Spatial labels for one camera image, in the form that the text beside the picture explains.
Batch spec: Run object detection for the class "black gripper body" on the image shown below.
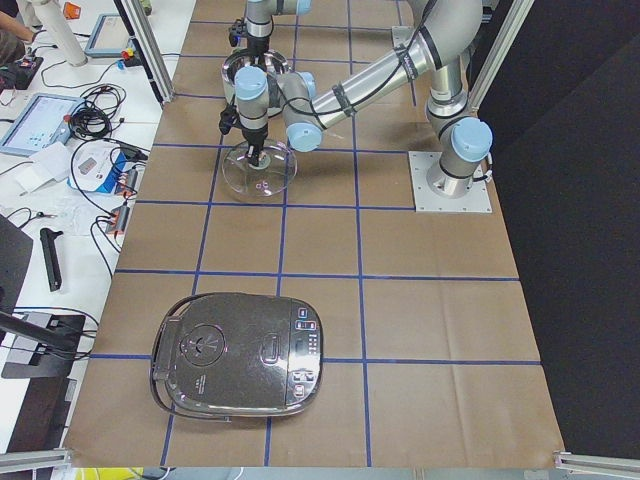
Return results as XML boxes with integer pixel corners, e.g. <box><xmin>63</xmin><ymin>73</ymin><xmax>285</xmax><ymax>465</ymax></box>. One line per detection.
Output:
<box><xmin>247</xmin><ymin>35</ymin><xmax>265</xmax><ymax>67</ymax></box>
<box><xmin>242</xmin><ymin>127</ymin><xmax>268</xmax><ymax>163</ymax></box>

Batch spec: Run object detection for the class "clear glass pot lid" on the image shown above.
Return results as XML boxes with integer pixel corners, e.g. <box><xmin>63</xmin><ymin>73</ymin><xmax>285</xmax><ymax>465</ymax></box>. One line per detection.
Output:
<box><xmin>221</xmin><ymin>139</ymin><xmax>298</xmax><ymax>199</ymax></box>

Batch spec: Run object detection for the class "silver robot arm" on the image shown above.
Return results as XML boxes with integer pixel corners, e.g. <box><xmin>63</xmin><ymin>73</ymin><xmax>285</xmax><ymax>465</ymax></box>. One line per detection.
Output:
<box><xmin>219</xmin><ymin>1</ymin><xmax>493</xmax><ymax>198</ymax></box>
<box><xmin>244</xmin><ymin>0</ymin><xmax>312</xmax><ymax>64</ymax></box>

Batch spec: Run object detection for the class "pale green cooking pot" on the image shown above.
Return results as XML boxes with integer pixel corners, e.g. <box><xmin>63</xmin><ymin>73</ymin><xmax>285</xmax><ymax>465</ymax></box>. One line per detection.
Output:
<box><xmin>221</xmin><ymin>49</ymin><xmax>292</xmax><ymax>103</ymax></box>

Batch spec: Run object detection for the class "far teach pendant tablet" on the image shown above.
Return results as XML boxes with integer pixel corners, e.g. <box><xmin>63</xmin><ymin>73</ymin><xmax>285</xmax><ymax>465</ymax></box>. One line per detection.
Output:
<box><xmin>84</xmin><ymin>13</ymin><xmax>133</xmax><ymax>58</ymax></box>

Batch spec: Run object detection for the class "teach pendant tablet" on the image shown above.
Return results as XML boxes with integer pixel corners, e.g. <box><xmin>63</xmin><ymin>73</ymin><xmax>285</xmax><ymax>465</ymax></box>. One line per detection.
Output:
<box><xmin>84</xmin><ymin>13</ymin><xmax>133</xmax><ymax>58</ymax></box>
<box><xmin>1</xmin><ymin>93</ymin><xmax>83</xmax><ymax>157</ymax></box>

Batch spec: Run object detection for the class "grey adapter box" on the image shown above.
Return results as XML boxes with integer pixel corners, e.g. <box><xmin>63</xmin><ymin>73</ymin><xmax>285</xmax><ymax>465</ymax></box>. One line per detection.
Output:
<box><xmin>105</xmin><ymin>204</ymin><xmax>131</xmax><ymax>236</ymax></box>

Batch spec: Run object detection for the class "white blue booklet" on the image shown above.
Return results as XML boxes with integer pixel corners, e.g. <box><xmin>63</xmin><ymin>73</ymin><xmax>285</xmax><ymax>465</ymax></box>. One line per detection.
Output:
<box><xmin>67</xmin><ymin>140</ymin><xmax>148</xmax><ymax>196</ymax></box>

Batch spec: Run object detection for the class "near teach pendant tablet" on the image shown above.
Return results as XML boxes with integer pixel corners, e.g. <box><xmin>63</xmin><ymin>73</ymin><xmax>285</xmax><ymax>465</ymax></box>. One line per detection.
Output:
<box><xmin>1</xmin><ymin>93</ymin><xmax>83</xmax><ymax>157</ymax></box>

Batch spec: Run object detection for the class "white cylindrical pillar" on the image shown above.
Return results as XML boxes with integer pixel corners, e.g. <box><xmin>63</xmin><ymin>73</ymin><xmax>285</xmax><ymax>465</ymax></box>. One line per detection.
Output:
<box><xmin>31</xmin><ymin>0</ymin><xmax>87</xmax><ymax>67</ymax></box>

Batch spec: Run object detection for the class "silver electric rice cooker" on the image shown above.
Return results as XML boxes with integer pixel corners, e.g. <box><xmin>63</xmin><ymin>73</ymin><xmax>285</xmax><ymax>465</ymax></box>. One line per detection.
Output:
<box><xmin>149</xmin><ymin>292</ymin><xmax>323</xmax><ymax>421</ymax></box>

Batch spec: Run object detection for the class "black bar tool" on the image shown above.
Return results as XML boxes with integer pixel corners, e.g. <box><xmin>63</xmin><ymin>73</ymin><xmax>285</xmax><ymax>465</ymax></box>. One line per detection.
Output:
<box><xmin>39</xmin><ymin>228</ymin><xmax>63</xmax><ymax>292</ymax></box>

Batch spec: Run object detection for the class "brown paper table cover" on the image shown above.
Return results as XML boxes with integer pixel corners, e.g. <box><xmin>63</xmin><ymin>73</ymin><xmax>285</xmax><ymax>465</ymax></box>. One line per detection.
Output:
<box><xmin>65</xmin><ymin>1</ymin><xmax>563</xmax><ymax>468</ymax></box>

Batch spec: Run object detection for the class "aluminium frame post left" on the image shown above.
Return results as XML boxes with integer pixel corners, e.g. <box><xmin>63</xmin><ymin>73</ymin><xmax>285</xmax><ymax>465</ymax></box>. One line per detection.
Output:
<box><xmin>114</xmin><ymin>0</ymin><xmax>174</xmax><ymax>106</ymax></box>

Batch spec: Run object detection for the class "aluminium frame post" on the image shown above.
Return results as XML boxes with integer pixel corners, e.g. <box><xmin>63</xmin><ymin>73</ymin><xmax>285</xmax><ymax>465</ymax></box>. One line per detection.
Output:
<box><xmin>114</xmin><ymin>0</ymin><xmax>174</xmax><ymax>106</ymax></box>
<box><xmin>468</xmin><ymin>0</ymin><xmax>535</xmax><ymax>113</ymax></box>

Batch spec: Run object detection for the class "black tangled cable bundle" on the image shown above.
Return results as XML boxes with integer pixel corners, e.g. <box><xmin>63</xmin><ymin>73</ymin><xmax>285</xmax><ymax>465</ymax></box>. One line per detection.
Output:
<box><xmin>67</xmin><ymin>83</ymin><xmax>126</xmax><ymax>141</ymax></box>

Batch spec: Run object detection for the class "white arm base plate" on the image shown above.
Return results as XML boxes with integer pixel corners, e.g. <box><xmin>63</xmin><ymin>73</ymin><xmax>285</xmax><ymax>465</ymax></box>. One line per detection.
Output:
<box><xmin>408</xmin><ymin>151</ymin><xmax>493</xmax><ymax>214</ymax></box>

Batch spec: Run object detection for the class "aluminium frame post right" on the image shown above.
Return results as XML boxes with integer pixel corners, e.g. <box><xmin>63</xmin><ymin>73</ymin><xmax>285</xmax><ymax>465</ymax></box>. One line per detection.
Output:
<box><xmin>468</xmin><ymin>0</ymin><xmax>535</xmax><ymax>113</ymax></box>

